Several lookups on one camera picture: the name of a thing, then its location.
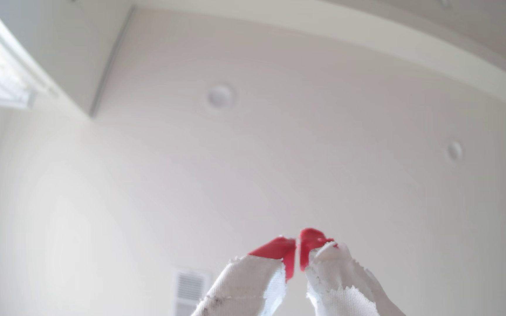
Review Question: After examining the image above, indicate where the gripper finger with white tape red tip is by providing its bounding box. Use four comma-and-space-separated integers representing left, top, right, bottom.
192, 237, 297, 316
300, 228, 406, 316

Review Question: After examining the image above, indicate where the white wall air vent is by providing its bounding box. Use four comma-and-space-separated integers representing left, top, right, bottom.
174, 269, 210, 316

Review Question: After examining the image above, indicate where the round recessed ceiling light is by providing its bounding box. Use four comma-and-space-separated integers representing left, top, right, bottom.
446, 140, 464, 162
208, 83, 236, 109

